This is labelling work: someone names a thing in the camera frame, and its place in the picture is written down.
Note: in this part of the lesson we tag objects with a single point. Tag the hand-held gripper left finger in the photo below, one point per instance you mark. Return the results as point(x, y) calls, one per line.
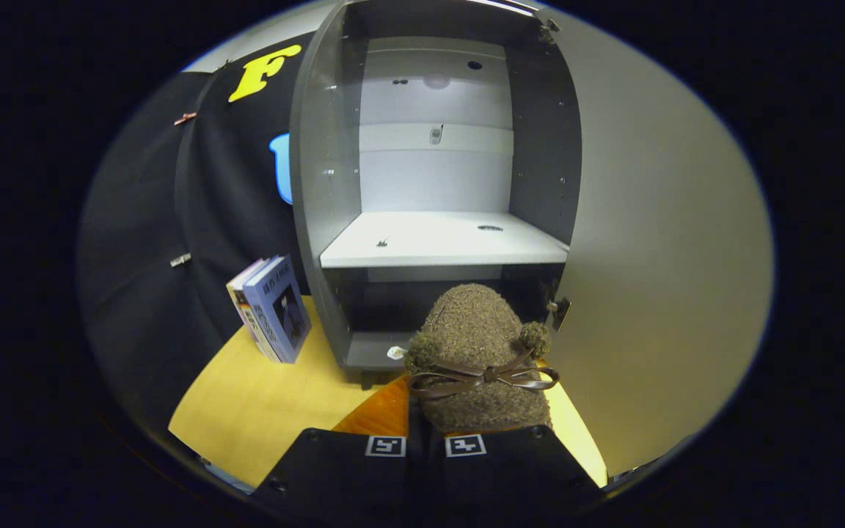
point(334, 473)

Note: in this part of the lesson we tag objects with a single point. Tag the silver clip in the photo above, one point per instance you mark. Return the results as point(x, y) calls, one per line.
point(180, 259)

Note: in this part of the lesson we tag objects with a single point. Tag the white cabinet shelf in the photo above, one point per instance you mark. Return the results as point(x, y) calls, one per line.
point(437, 242)

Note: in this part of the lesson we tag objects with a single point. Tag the brown fuzzy shoe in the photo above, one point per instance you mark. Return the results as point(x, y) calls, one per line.
point(474, 323)

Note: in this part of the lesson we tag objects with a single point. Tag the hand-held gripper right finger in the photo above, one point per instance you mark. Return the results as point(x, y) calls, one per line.
point(510, 473)

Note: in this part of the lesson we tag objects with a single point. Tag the pink clip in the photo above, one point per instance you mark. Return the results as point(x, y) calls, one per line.
point(185, 118)

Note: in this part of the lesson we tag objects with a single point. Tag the metal door hinge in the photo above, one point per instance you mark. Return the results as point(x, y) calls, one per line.
point(559, 314)
point(549, 31)

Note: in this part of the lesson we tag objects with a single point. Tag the black backdrop cloth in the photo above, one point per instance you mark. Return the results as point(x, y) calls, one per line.
point(144, 220)

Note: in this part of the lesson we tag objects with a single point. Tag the grey shoe cabinet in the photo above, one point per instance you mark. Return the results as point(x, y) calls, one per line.
point(312, 183)

